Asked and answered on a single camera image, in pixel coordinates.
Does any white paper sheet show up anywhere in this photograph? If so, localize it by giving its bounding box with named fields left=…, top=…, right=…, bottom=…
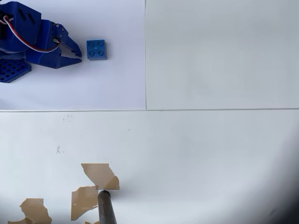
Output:
left=0, top=0, right=147, bottom=111

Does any white and red servo cable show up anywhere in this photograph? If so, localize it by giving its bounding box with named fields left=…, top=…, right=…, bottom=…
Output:
left=0, top=15, right=60, bottom=54

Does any blue toy brick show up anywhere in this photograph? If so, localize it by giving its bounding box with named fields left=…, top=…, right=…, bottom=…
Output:
left=85, top=39, right=108, bottom=61

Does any dark metal camera stand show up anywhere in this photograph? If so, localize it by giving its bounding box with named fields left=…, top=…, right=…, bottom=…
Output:
left=97, top=190, right=117, bottom=224

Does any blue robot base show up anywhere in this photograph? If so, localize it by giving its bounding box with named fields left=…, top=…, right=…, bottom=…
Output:
left=0, top=52, right=32, bottom=84

